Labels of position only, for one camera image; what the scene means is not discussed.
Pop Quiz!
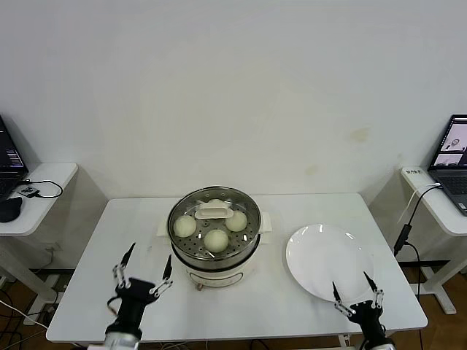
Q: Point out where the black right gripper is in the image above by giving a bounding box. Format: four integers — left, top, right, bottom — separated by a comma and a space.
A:
331, 271, 388, 343

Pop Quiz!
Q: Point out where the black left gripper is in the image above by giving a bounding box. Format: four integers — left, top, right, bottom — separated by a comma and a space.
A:
105, 242, 175, 333

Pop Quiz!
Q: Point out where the glass lid with cream handle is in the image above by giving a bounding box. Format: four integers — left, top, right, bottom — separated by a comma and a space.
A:
167, 186, 263, 257

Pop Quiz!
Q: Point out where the stainless steel steamer basket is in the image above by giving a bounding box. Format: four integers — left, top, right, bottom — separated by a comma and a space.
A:
166, 185, 263, 269

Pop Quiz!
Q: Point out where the white round plate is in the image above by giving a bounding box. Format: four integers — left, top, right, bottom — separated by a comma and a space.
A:
285, 224, 376, 303

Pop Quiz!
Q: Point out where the white power strip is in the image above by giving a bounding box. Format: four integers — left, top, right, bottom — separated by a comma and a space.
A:
23, 304, 58, 325

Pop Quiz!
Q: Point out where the white side desk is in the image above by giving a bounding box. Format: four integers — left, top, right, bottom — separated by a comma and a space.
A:
399, 166, 467, 315
0, 162, 80, 292

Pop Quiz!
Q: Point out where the small black hub box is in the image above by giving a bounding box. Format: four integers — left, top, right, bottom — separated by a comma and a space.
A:
18, 184, 40, 199

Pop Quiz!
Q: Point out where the black computer mouse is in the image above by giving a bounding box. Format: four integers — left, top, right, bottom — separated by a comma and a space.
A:
0, 196, 23, 223

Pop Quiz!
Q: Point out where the black laptop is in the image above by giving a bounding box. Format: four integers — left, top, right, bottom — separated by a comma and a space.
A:
0, 115, 29, 201

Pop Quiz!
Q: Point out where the grey laptop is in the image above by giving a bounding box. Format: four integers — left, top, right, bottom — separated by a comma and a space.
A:
426, 114, 467, 216

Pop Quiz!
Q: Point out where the black cable with adapter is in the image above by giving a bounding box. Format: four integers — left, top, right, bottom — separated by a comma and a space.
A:
393, 184, 444, 296

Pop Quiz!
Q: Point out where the black looped cable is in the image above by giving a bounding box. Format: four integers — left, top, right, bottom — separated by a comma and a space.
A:
20, 178, 63, 201

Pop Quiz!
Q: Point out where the white cable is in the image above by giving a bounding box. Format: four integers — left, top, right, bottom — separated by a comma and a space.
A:
397, 183, 441, 223

